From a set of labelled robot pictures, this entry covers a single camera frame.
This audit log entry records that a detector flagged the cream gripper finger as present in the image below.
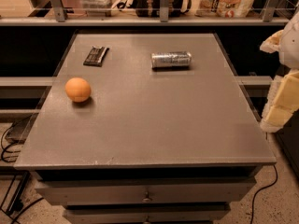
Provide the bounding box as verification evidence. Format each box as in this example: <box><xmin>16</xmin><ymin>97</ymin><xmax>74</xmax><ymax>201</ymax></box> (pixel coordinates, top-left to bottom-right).
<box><xmin>260</xmin><ymin>71</ymin><xmax>299</xmax><ymax>133</ymax></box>
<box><xmin>260</xmin><ymin>30</ymin><xmax>283</xmax><ymax>53</ymax></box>

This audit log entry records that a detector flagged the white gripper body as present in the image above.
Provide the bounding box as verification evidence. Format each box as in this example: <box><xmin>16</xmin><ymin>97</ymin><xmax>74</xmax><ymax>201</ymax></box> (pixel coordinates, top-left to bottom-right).
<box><xmin>278</xmin><ymin>12</ymin><xmax>299</xmax><ymax>69</ymax></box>

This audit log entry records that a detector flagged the silver redbull can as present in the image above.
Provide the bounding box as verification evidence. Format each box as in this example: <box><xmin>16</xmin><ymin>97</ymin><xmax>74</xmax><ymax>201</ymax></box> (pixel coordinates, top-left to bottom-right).
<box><xmin>151</xmin><ymin>51</ymin><xmax>192</xmax><ymax>69</ymax></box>

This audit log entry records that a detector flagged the colourful snack bag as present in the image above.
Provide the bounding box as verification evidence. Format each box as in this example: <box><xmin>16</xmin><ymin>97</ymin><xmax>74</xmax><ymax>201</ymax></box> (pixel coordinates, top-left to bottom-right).
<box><xmin>196</xmin><ymin>0</ymin><xmax>254</xmax><ymax>18</ymax></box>

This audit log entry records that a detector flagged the upper grey drawer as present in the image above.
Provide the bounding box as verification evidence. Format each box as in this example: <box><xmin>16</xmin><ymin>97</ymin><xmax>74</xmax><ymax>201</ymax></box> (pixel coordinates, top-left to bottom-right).
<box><xmin>36</xmin><ymin>177</ymin><xmax>256</xmax><ymax>206</ymax></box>

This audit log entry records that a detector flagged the grey drawer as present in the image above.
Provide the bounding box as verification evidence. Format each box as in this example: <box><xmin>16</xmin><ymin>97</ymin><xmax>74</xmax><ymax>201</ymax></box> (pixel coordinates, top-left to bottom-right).
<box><xmin>36</xmin><ymin>177</ymin><xmax>256</xmax><ymax>206</ymax></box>
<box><xmin>63</xmin><ymin>204</ymin><xmax>230</xmax><ymax>224</ymax></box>

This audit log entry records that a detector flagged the black backpack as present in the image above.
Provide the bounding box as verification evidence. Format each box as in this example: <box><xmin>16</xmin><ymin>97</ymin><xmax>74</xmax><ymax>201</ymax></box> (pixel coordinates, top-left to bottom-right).
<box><xmin>117</xmin><ymin>0</ymin><xmax>192</xmax><ymax>18</ymax></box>

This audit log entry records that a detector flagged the lower grey drawer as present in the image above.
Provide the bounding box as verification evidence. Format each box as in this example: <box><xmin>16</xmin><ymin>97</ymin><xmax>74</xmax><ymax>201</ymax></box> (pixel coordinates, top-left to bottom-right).
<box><xmin>63</xmin><ymin>204</ymin><xmax>230</xmax><ymax>224</ymax></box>

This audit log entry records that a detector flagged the grey drawer cabinet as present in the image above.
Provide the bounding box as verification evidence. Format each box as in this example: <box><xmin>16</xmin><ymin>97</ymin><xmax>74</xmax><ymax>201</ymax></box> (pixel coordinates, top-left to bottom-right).
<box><xmin>16</xmin><ymin>34</ymin><xmax>276</xmax><ymax>210</ymax></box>

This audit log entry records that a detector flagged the dark chocolate bar wrapper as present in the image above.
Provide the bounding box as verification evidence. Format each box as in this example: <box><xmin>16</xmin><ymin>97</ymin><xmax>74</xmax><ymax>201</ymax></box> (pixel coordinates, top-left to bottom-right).
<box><xmin>83</xmin><ymin>47</ymin><xmax>109</xmax><ymax>67</ymax></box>

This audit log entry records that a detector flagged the orange ball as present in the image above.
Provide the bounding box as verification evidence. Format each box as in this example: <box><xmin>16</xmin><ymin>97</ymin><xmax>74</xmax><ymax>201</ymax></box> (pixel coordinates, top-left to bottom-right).
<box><xmin>64</xmin><ymin>77</ymin><xmax>92</xmax><ymax>103</ymax></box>

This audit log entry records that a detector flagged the metal railing shelf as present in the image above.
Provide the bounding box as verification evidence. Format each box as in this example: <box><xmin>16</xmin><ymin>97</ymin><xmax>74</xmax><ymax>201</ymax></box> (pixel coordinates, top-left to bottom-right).
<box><xmin>0</xmin><ymin>0</ymin><xmax>298</xmax><ymax>26</ymax></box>

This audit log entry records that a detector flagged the black floor cable right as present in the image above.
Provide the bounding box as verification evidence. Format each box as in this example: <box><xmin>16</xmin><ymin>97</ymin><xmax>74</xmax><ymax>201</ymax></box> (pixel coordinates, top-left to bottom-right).
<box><xmin>249</xmin><ymin>165</ymin><xmax>278</xmax><ymax>224</ymax></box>

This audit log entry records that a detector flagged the black floor cables left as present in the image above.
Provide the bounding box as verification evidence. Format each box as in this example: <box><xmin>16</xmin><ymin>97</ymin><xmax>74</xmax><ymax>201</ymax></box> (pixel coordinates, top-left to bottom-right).
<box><xmin>0</xmin><ymin>115</ymin><xmax>45</xmax><ymax>224</ymax></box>

